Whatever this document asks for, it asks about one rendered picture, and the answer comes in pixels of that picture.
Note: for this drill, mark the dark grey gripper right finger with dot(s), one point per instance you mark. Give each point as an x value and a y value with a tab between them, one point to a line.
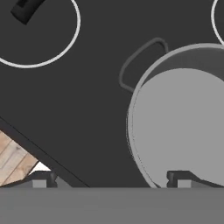
182	178

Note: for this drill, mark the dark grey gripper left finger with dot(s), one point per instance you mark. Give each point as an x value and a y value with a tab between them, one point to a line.
43	178

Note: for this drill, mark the grey metal pot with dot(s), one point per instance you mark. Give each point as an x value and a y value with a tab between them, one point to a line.
178	122

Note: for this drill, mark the black hob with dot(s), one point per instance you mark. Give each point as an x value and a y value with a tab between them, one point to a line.
87	96

